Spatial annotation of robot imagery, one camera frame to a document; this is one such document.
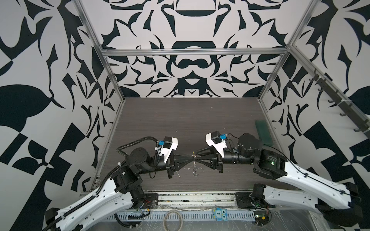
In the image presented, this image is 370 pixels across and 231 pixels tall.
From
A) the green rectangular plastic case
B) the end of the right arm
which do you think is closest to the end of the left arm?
the end of the right arm

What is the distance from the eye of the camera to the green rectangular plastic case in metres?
0.98

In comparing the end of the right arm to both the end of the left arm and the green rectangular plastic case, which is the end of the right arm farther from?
the green rectangular plastic case

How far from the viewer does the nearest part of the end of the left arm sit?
19.8 inches

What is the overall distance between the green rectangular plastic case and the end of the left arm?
66 cm
